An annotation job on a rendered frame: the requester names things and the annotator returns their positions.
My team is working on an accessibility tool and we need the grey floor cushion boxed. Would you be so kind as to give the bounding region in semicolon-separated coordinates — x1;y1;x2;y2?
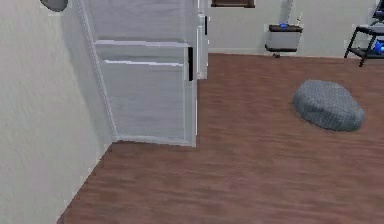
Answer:
292;79;366;132

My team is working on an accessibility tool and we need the white side table dark top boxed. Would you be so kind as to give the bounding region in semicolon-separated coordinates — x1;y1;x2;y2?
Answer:
265;23;304;59

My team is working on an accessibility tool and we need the black metal shelf stand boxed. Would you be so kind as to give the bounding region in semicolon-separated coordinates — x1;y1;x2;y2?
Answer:
343;0;384;68

